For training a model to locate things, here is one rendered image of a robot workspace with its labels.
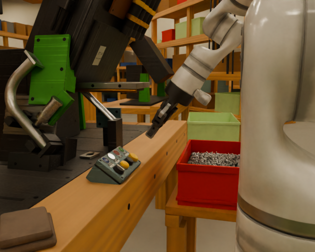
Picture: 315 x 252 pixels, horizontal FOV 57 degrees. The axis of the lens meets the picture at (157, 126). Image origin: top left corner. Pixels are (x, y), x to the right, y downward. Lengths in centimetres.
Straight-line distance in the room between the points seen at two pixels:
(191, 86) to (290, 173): 53
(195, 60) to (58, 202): 44
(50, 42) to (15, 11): 1153
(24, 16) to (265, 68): 1209
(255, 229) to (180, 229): 64
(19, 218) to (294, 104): 45
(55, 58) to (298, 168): 80
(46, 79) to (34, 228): 53
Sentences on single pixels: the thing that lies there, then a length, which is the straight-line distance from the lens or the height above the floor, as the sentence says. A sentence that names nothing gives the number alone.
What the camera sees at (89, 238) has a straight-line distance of 57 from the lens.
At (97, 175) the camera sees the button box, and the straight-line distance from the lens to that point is 72.
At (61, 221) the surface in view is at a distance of 57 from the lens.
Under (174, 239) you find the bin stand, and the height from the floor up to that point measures 70.
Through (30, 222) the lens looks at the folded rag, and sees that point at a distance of 51.
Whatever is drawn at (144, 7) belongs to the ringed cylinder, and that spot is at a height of 139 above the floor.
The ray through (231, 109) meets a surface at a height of 77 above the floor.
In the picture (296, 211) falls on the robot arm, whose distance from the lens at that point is 21.
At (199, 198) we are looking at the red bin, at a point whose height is 83.
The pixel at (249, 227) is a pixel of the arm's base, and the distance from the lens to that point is 23.
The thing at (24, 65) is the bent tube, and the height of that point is 118.
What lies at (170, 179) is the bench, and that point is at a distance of 166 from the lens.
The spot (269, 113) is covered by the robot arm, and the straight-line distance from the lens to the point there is 19.
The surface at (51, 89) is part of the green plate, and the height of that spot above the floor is 111.
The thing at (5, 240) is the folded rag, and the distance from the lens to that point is 49.
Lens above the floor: 116
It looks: 10 degrees down
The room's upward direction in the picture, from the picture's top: straight up
